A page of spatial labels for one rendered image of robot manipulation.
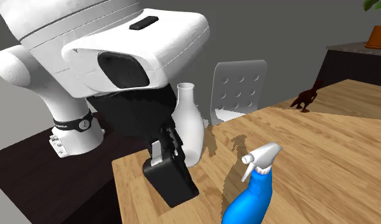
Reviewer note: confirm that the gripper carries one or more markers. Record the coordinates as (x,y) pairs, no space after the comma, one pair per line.
(131,114)

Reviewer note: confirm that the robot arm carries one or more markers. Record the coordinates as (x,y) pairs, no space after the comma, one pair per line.
(85,40)

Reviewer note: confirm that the white vase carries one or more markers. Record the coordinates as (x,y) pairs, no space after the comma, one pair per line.
(190,127)

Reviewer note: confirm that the blue spray bottle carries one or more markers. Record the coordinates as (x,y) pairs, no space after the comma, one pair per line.
(252,198)

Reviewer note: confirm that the white chair with holes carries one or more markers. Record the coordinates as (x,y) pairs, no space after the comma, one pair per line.
(240,86)

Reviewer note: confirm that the dark robot stand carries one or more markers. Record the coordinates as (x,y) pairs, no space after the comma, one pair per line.
(38,186)

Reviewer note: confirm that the dark brown dinosaur figure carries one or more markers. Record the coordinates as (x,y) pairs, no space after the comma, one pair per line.
(306,97)

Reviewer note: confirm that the dark cabinet with stone top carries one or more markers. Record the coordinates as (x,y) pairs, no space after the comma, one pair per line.
(349,69)

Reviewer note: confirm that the potted plant in orange pot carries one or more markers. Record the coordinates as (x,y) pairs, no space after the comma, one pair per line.
(379,35)

